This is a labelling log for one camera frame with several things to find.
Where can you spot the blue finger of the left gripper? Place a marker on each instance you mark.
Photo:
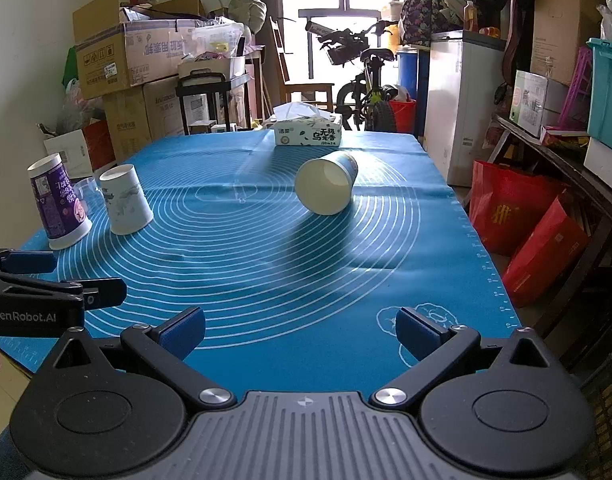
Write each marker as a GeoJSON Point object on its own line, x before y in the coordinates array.
{"type": "Point", "coordinates": [25, 262]}

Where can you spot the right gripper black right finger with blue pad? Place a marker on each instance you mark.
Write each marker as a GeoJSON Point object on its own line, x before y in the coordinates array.
{"type": "Point", "coordinates": [440, 352]}

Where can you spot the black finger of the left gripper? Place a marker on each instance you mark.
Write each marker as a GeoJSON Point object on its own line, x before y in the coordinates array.
{"type": "Point", "coordinates": [98, 293]}

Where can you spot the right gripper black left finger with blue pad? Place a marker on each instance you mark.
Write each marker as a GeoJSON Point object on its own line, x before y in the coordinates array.
{"type": "Point", "coordinates": [158, 352]}

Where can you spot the blue yellow paper cup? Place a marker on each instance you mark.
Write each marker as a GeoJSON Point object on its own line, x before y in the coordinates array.
{"type": "Point", "coordinates": [324, 185]}

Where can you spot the purple white paper cup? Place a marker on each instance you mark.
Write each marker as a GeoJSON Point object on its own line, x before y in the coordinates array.
{"type": "Point", "coordinates": [61, 212]}

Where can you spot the white patterned paper cup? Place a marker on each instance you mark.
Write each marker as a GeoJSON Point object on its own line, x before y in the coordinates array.
{"type": "Point", "coordinates": [125, 201]}

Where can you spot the clear plastic cup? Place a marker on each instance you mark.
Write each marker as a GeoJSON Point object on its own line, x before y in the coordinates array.
{"type": "Point", "coordinates": [90, 195]}

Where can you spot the white red paper bag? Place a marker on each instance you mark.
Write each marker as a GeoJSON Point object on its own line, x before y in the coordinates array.
{"type": "Point", "coordinates": [83, 151]}

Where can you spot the red gift bag rear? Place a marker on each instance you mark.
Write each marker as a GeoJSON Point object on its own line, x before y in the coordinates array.
{"type": "Point", "coordinates": [506, 205]}

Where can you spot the red gift bag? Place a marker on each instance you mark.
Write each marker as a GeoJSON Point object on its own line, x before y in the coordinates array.
{"type": "Point", "coordinates": [558, 239]}
{"type": "Point", "coordinates": [506, 205]}

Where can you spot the blue silicone baking mat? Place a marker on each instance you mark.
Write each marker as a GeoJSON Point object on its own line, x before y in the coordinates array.
{"type": "Point", "coordinates": [293, 301]}

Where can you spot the red gift bag front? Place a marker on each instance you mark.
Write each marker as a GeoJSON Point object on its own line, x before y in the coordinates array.
{"type": "Point", "coordinates": [558, 239]}

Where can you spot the dark wooden shelf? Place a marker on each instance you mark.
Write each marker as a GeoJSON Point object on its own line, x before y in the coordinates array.
{"type": "Point", "coordinates": [517, 149]}

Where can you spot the lower stacked cardboard box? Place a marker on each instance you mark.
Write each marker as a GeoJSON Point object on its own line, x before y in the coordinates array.
{"type": "Point", "coordinates": [141, 115]}

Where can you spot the large top cardboard box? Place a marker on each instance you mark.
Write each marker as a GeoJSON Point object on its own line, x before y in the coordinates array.
{"type": "Point", "coordinates": [119, 47]}

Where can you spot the black metal cart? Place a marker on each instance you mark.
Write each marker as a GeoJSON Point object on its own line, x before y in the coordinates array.
{"type": "Point", "coordinates": [212, 85]}

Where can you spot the red bucket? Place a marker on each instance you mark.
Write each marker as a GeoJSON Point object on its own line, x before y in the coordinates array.
{"type": "Point", "coordinates": [404, 113]}

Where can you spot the black bicycle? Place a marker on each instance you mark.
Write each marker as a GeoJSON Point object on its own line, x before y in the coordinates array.
{"type": "Point", "coordinates": [363, 102]}

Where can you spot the white green tissue box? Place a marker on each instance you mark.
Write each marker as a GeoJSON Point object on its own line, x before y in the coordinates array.
{"type": "Point", "coordinates": [302, 124]}

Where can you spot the white green carton box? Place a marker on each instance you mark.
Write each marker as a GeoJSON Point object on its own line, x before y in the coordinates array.
{"type": "Point", "coordinates": [537, 102]}

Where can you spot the pink plastic rack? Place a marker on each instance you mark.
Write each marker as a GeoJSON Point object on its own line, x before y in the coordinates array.
{"type": "Point", "coordinates": [576, 108]}

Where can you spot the clear plastic storage bin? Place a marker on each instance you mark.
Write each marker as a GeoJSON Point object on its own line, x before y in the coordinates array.
{"type": "Point", "coordinates": [225, 38]}

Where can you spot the white chest freezer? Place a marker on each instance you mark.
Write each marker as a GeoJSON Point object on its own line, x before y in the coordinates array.
{"type": "Point", "coordinates": [464, 74]}

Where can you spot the blue water barrel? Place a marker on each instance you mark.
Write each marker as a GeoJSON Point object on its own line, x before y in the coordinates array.
{"type": "Point", "coordinates": [408, 66]}

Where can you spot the floral fabric bag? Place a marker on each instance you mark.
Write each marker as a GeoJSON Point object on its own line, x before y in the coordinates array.
{"type": "Point", "coordinates": [420, 20]}

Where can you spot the orange drink bottle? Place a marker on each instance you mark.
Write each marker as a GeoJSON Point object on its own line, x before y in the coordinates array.
{"type": "Point", "coordinates": [470, 17]}

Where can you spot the tall brown cardboard box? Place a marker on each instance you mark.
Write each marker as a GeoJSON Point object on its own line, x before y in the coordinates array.
{"type": "Point", "coordinates": [561, 28]}

